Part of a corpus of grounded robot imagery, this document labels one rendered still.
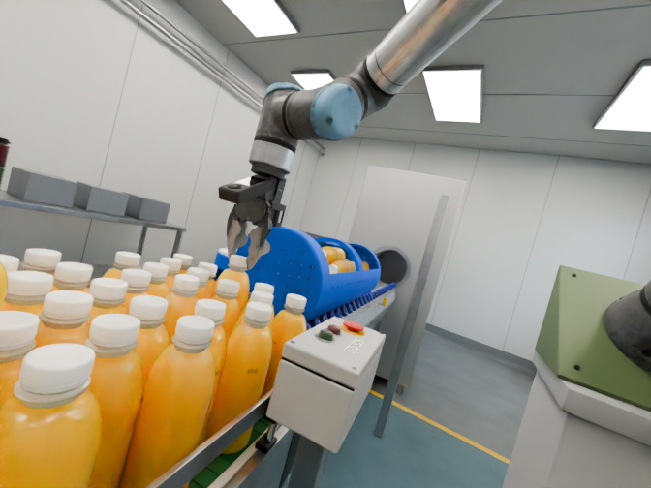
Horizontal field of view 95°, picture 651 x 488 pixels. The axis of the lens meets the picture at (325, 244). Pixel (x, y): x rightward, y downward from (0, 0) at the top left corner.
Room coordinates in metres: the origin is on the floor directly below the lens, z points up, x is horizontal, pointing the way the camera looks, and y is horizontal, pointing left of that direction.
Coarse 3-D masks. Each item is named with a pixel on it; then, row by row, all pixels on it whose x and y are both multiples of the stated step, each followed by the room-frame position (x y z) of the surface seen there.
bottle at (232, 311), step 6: (216, 294) 0.55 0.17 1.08; (222, 294) 0.53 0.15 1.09; (228, 294) 0.53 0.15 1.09; (234, 294) 0.54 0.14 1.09; (222, 300) 0.53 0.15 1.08; (228, 300) 0.53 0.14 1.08; (234, 300) 0.55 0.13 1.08; (228, 306) 0.53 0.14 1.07; (234, 306) 0.54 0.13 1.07; (228, 312) 0.52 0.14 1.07; (234, 312) 0.53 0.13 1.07; (228, 318) 0.52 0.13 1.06; (234, 318) 0.53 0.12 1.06; (222, 324) 0.52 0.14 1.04; (228, 324) 0.52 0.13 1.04; (228, 330) 0.52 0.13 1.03; (228, 336) 0.53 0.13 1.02
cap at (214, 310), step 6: (198, 300) 0.40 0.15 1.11; (204, 300) 0.41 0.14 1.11; (210, 300) 0.41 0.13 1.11; (216, 300) 0.42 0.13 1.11; (198, 306) 0.39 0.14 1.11; (204, 306) 0.38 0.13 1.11; (210, 306) 0.39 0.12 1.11; (216, 306) 0.40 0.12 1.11; (222, 306) 0.40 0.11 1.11; (198, 312) 0.38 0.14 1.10; (204, 312) 0.38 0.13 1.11; (210, 312) 0.38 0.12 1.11; (216, 312) 0.39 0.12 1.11; (222, 312) 0.40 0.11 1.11; (210, 318) 0.39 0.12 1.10; (216, 318) 0.39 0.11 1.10; (222, 318) 0.40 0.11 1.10
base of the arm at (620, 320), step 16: (624, 304) 0.57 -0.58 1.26; (640, 304) 0.54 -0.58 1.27; (608, 320) 0.59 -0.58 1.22; (624, 320) 0.56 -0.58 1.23; (640, 320) 0.53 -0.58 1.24; (608, 336) 0.58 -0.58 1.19; (624, 336) 0.55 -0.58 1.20; (640, 336) 0.53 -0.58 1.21; (624, 352) 0.55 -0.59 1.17; (640, 352) 0.53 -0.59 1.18
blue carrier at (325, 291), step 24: (288, 240) 0.80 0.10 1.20; (312, 240) 0.81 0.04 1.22; (336, 240) 1.17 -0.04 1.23; (264, 264) 0.81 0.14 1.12; (288, 264) 0.79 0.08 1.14; (312, 264) 0.76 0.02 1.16; (360, 264) 1.17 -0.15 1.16; (288, 288) 0.78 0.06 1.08; (312, 288) 0.76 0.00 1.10; (336, 288) 0.87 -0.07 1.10; (360, 288) 1.19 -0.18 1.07; (312, 312) 0.76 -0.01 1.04
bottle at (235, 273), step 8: (224, 272) 0.60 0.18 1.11; (232, 272) 0.60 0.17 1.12; (240, 272) 0.61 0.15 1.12; (240, 280) 0.60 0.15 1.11; (248, 280) 0.62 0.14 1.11; (216, 288) 0.59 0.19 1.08; (240, 288) 0.60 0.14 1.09; (248, 288) 0.62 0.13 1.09; (240, 296) 0.60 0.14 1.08; (240, 304) 0.60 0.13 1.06
